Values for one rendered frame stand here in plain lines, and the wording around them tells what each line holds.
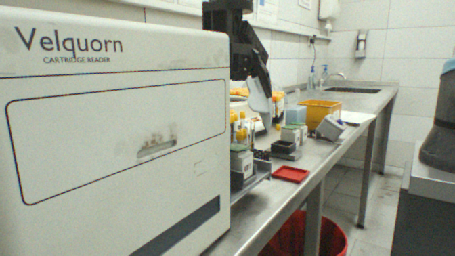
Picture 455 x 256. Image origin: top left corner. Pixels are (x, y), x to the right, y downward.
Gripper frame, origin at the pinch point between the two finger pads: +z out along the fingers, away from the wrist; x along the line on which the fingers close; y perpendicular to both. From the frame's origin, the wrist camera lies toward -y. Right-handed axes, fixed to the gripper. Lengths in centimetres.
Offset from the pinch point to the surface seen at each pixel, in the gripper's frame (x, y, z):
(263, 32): -60, -125, -27
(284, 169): 1.9, -19.1, 14.7
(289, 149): -0.2, -26.9, 12.0
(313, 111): -5, -60, 7
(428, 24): 24, -270, -40
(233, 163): 0.7, 1.9, 6.8
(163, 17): -59, -41, -26
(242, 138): -4.1, -8.7, 5.4
